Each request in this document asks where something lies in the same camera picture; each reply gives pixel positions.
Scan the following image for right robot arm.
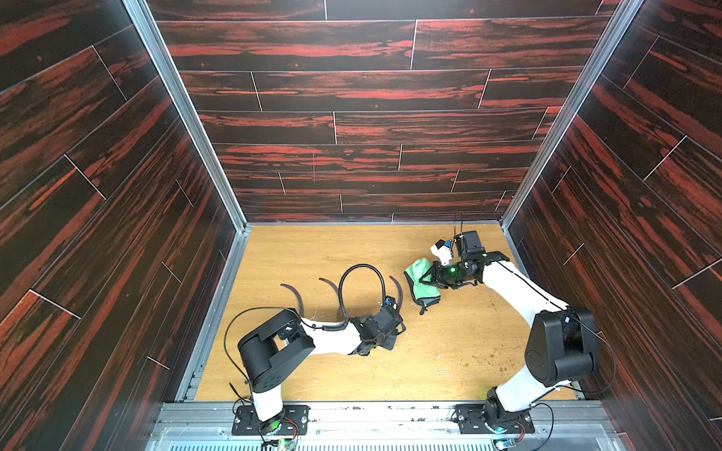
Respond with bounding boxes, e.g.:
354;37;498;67
422;231;599;433

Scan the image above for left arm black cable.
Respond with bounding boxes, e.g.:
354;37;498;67
223;263;388;396

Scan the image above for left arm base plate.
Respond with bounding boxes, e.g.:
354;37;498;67
231;404;310;437

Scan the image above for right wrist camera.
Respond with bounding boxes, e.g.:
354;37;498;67
431;240;454;267

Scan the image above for green and black rag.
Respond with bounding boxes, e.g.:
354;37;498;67
404;259;441;315

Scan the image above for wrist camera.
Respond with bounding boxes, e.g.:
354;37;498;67
431;240;454;267
383;296;399;316

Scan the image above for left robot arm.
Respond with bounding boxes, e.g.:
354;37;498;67
238;302;406;431

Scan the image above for small sickle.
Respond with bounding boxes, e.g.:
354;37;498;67
389;275;403;313
319;277;338;297
280;283;305;317

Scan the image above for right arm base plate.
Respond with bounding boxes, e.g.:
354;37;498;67
451;403;535;435

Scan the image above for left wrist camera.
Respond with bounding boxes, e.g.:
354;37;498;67
383;296;399;316

